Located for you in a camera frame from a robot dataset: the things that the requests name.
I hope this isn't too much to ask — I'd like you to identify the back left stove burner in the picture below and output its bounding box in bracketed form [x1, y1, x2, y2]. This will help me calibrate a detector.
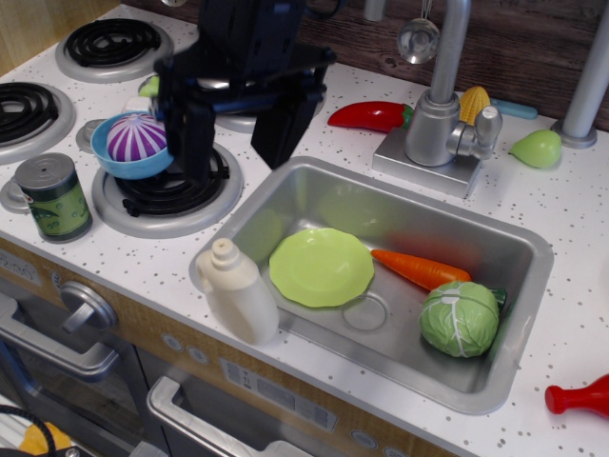
[55, 18, 173, 84]

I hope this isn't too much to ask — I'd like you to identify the front left stove burner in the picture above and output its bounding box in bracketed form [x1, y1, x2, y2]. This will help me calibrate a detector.
[1, 82, 75, 165]

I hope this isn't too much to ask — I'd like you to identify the red toy bottle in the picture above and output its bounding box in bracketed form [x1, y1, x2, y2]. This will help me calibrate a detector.
[544, 374, 608, 419]

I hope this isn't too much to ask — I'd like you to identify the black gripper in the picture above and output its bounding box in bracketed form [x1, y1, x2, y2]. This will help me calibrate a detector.
[152, 1, 336, 187]

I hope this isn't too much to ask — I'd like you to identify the yellow toy corn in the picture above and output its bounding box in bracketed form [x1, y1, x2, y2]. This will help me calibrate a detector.
[460, 86, 491, 126]

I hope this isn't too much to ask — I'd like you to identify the front right stove burner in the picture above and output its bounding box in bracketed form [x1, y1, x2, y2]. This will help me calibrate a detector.
[91, 145, 244, 239]

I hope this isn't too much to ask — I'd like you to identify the silver dishwasher handle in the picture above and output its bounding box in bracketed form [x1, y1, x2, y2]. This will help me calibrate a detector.
[147, 376, 308, 457]

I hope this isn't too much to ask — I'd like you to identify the silver oven knob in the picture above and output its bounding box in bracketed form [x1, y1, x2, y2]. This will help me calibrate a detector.
[60, 281, 118, 334]

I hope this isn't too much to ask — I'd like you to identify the green toy pear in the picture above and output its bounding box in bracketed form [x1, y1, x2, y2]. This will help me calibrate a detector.
[510, 129, 561, 169]

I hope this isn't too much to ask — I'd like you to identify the grey support post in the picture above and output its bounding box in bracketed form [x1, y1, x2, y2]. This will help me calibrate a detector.
[551, 5, 608, 149]

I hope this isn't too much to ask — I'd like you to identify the red toy chili pepper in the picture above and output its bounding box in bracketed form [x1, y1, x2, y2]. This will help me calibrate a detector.
[327, 101, 414, 133]

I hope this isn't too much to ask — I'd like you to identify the purple striped onion ball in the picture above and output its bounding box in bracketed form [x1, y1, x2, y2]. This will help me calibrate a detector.
[107, 113, 167, 162]

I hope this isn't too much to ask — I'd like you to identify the small green toy vegetable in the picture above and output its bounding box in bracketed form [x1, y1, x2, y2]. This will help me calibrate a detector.
[138, 75, 160, 98]

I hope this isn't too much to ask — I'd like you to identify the cream detergent bottle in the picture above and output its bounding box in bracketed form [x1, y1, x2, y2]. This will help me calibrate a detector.
[195, 238, 280, 345]

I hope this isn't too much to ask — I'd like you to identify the white toy sponge block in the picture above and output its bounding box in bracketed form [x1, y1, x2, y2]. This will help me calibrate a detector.
[122, 95, 157, 114]

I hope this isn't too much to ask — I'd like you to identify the silver sink basin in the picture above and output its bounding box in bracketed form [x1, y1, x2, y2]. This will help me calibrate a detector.
[217, 157, 554, 414]

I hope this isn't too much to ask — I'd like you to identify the light green plate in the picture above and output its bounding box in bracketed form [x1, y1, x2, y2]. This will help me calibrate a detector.
[268, 228, 375, 308]

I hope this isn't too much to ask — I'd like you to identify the yellow black object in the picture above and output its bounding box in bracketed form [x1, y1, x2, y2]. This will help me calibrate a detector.
[1, 405, 72, 456]

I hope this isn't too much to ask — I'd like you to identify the green toy cabbage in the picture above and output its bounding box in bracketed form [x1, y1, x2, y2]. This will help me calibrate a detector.
[418, 281, 500, 358]

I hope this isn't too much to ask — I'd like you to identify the silver toy faucet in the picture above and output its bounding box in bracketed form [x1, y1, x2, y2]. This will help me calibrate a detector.
[372, 1, 502, 198]

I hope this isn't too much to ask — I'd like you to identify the green label tin can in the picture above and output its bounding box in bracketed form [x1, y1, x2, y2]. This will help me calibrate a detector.
[14, 152, 92, 243]

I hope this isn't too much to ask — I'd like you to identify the blue bowl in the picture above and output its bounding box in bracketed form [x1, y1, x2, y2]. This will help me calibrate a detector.
[90, 112, 174, 180]

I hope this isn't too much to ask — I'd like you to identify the orange toy carrot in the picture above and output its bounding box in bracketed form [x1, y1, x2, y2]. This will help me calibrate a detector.
[371, 249, 472, 290]

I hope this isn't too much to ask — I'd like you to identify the silver oven door handle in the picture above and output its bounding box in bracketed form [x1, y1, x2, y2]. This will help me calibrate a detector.
[1, 293, 120, 382]

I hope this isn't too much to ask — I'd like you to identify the hanging silver ladle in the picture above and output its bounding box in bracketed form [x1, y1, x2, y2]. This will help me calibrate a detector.
[397, 0, 440, 65]

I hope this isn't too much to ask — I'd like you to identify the light blue toy utensil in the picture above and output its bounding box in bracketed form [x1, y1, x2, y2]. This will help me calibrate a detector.
[490, 98, 538, 120]

